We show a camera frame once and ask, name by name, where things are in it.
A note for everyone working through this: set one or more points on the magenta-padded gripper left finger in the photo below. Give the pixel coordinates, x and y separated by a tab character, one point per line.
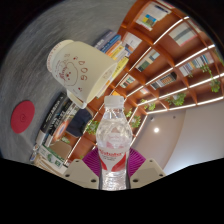
78	173

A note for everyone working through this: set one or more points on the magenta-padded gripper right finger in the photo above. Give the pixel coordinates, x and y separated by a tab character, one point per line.
148	172

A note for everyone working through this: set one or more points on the clear plastic water bottle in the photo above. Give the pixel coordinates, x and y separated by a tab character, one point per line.
113	133

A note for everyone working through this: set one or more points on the tall green white carton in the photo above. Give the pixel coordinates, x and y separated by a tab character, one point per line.
50	156

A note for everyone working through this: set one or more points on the chair with dark jacket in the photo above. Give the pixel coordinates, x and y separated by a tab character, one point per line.
79	121

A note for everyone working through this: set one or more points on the stack of dark books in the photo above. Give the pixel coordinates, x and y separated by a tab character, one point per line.
55	120

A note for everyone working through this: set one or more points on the flat round red coaster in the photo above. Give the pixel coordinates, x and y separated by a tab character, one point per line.
22	117

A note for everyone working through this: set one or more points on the white printed mug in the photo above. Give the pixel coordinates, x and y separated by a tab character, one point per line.
80	70

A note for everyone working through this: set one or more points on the wooden shelf unit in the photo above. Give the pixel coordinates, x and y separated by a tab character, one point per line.
173	60

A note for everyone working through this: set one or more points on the stack of colourful books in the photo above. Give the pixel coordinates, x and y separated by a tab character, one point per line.
113	48

